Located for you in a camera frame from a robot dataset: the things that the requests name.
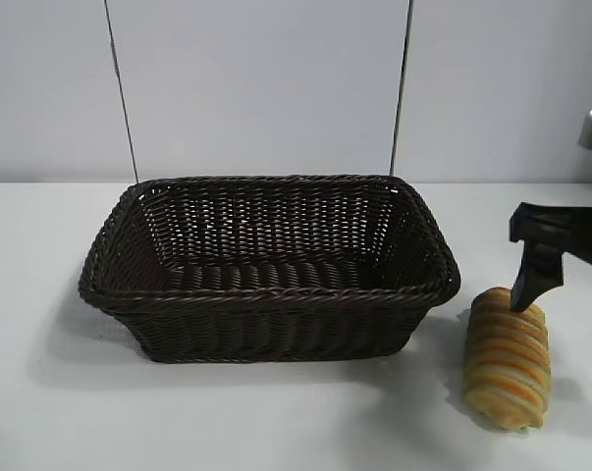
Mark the dark brown woven basket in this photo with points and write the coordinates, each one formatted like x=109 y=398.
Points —
x=276 y=324

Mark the long striped bread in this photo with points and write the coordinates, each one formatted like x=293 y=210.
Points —
x=506 y=368

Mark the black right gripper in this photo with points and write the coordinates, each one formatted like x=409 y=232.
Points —
x=580 y=235

